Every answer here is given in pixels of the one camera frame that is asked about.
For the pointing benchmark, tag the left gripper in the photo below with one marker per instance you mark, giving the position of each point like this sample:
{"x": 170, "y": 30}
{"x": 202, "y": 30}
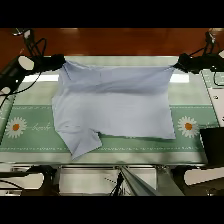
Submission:
{"x": 53, "y": 62}

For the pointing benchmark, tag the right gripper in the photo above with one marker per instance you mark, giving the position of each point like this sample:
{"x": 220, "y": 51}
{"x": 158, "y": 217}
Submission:
{"x": 188, "y": 64}

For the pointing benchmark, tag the light blue T-shirt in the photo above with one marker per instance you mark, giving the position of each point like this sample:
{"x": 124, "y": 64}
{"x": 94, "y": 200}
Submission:
{"x": 116, "y": 106}

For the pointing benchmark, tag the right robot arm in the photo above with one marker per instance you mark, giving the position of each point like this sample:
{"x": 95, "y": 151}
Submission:
{"x": 210, "y": 63}

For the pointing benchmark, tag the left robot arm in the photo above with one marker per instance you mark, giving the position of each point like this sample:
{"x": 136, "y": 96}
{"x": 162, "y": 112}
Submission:
{"x": 15, "y": 71}

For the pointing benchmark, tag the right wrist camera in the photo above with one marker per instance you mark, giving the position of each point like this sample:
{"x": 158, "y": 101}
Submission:
{"x": 210, "y": 38}

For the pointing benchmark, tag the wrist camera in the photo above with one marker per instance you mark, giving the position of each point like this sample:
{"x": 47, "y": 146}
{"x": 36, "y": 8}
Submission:
{"x": 26, "y": 34}
{"x": 210, "y": 38}

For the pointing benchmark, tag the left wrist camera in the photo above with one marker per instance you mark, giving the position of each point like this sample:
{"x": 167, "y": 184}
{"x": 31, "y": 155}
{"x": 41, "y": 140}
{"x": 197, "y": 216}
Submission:
{"x": 26, "y": 34}

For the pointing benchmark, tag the silver frame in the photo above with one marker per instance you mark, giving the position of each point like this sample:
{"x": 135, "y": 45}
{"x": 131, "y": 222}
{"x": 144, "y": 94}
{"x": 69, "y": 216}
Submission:
{"x": 140, "y": 181}

